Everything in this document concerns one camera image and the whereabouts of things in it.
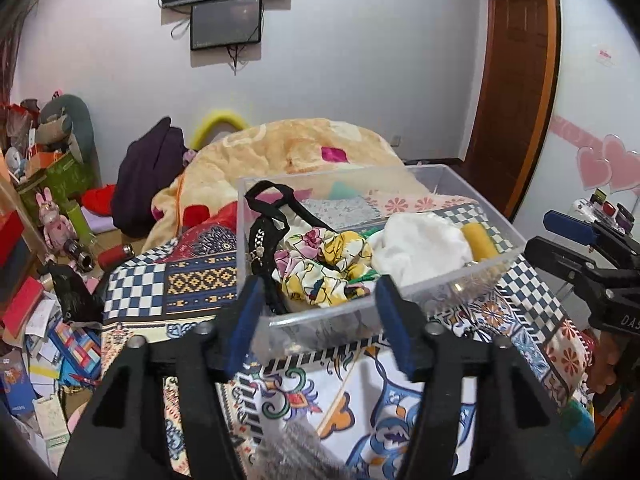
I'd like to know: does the yellow green sponge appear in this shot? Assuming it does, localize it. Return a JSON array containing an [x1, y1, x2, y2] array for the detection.
[[461, 222, 499, 262]]

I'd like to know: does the white drawstring pouch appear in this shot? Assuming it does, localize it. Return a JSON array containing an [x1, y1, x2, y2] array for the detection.
[[368, 212, 473, 287]]

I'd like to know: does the black strap floral bag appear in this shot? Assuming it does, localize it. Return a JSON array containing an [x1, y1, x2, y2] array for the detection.
[[244, 180, 378, 315]]

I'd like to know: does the wooden wardrobe with hearts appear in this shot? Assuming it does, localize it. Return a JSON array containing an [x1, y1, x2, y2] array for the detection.
[[514, 0, 639, 238]]

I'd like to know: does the brown wooden door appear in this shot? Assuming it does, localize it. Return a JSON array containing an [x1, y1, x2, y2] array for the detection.
[[463, 0, 560, 219]]

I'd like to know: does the red book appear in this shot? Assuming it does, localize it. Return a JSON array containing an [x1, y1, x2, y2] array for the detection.
[[2, 276, 43, 338]]

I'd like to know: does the patterned patchwork table cover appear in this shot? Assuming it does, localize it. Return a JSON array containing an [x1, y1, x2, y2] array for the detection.
[[102, 219, 594, 479]]

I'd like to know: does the red thermos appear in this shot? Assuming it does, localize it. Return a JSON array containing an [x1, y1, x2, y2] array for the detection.
[[98, 244, 136, 272]]

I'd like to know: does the green bottle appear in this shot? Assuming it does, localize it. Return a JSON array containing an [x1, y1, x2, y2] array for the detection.
[[65, 200, 94, 246]]

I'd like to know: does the pink bunny figure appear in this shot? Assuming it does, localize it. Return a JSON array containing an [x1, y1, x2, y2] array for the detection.
[[36, 188, 77, 254]]

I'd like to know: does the red box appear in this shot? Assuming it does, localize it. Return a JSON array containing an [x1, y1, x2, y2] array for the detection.
[[0, 210, 24, 266]]

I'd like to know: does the clear plastic storage bin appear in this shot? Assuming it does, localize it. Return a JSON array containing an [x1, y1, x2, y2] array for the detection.
[[236, 165, 525, 361]]

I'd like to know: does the green cardboard box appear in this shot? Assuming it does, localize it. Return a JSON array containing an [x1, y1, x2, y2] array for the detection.
[[16, 154, 96, 226]]

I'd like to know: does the dark purple backpack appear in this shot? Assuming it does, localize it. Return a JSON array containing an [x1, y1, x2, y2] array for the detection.
[[111, 117, 188, 238]]

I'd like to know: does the orange fleece blanket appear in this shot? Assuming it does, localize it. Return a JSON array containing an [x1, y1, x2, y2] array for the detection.
[[143, 118, 402, 252]]

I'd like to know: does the grey green plush toy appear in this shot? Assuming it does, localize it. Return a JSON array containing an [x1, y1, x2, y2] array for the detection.
[[35, 93, 94, 164]]

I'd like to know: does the small black monitor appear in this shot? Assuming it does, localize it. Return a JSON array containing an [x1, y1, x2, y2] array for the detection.
[[190, 0, 262, 51]]

